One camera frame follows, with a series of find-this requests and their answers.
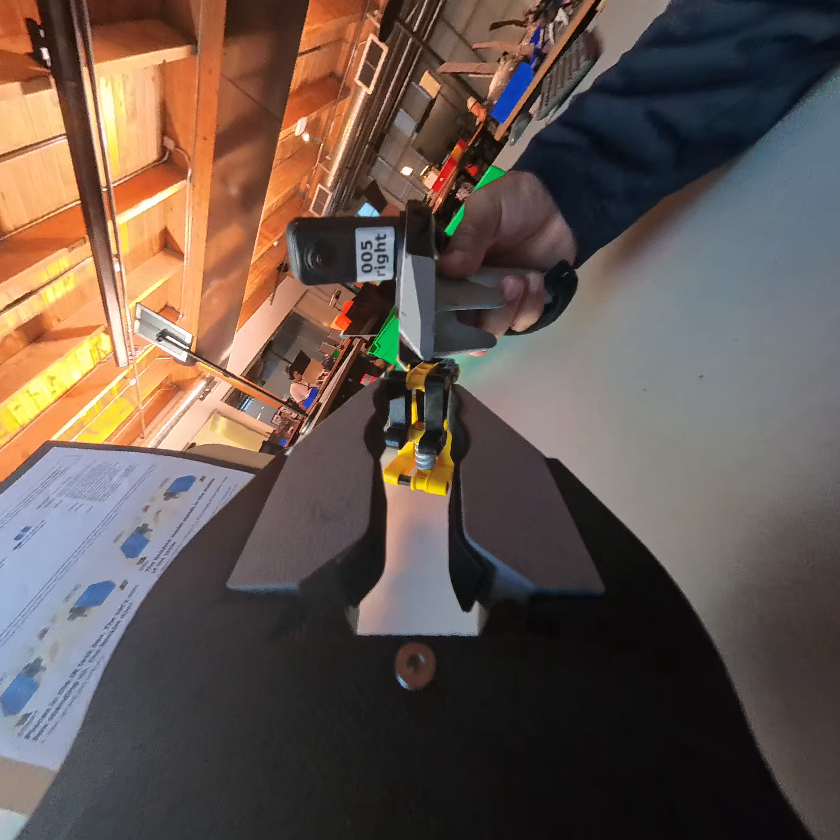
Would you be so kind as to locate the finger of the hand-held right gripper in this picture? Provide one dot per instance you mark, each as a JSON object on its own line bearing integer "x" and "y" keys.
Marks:
{"x": 417, "y": 308}

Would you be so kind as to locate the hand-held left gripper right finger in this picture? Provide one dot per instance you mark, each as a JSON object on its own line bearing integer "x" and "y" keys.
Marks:
{"x": 525, "y": 518}

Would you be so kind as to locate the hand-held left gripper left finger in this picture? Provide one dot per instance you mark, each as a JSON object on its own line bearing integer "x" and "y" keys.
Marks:
{"x": 308, "y": 512}

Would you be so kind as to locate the green storage bin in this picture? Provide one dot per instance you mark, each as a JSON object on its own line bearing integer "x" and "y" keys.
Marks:
{"x": 387, "y": 341}

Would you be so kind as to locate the yellow black lego model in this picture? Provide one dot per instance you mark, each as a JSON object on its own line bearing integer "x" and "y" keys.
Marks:
{"x": 420, "y": 472}

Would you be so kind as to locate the person's right forearm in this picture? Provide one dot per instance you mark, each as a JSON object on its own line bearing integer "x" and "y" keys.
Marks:
{"x": 689, "y": 118}

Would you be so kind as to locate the person's right hand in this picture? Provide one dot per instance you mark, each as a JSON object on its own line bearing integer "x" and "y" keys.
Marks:
{"x": 518, "y": 223}

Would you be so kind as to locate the orange storage bin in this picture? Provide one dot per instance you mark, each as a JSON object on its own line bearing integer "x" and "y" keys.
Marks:
{"x": 341, "y": 317}

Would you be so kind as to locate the red storage bin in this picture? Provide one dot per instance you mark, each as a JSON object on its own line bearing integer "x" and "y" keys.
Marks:
{"x": 453, "y": 161}

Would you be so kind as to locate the ceiling light panel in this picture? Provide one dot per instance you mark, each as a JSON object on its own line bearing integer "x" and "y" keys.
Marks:
{"x": 161, "y": 331}

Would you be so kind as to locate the wooden work table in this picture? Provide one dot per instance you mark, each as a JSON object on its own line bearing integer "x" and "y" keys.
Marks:
{"x": 525, "y": 98}

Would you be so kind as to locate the blue bin with clutter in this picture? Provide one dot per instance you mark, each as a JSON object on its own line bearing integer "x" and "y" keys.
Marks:
{"x": 515, "y": 92}

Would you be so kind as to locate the printed instruction sheet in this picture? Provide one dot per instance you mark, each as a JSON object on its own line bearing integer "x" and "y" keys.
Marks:
{"x": 79, "y": 590}

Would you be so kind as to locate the black keyboard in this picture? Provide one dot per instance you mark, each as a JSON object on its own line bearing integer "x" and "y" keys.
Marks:
{"x": 568, "y": 72}

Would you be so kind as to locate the wooden instruction board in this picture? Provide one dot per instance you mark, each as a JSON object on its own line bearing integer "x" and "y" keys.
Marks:
{"x": 23, "y": 791}

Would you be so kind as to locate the silver air duct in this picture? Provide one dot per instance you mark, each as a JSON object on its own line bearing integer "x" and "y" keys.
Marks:
{"x": 351, "y": 131}

